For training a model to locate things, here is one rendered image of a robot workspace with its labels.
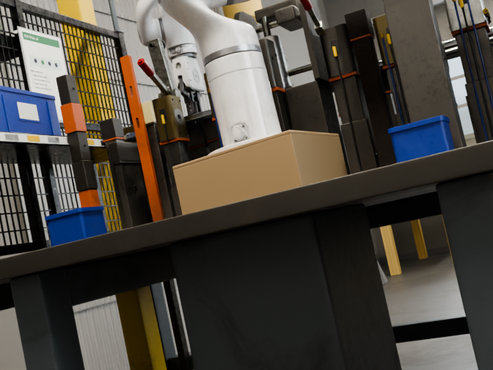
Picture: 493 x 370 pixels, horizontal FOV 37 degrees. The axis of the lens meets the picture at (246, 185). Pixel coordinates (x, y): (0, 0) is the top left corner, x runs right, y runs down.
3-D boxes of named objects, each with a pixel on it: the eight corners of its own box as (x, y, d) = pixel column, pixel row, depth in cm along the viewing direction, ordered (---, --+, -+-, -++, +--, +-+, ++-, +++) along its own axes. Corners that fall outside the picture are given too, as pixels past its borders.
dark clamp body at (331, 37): (390, 183, 178) (355, 28, 181) (379, 183, 167) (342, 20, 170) (361, 189, 181) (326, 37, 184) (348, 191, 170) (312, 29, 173)
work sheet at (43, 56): (78, 123, 256) (60, 37, 258) (35, 120, 235) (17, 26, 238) (73, 125, 257) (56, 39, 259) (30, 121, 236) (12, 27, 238)
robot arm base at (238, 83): (283, 134, 136) (259, 37, 138) (192, 161, 143) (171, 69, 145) (312, 139, 154) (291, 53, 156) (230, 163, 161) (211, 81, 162)
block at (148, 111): (182, 229, 205) (155, 101, 208) (176, 230, 202) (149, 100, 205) (171, 232, 207) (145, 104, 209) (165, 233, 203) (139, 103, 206)
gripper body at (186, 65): (185, 48, 210) (194, 87, 210) (202, 54, 220) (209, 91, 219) (163, 56, 213) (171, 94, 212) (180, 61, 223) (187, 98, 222)
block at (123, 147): (156, 237, 229) (137, 142, 231) (136, 241, 218) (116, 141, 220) (148, 239, 230) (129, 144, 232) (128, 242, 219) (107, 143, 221)
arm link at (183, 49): (186, 41, 211) (188, 51, 211) (200, 46, 219) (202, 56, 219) (161, 50, 214) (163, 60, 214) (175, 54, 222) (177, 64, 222)
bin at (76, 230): (111, 241, 181) (104, 205, 182) (87, 245, 172) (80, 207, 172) (75, 250, 185) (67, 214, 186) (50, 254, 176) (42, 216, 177)
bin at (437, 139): (459, 161, 149) (450, 118, 150) (453, 161, 140) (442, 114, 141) (406, 174, 154) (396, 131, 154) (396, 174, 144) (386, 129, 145)
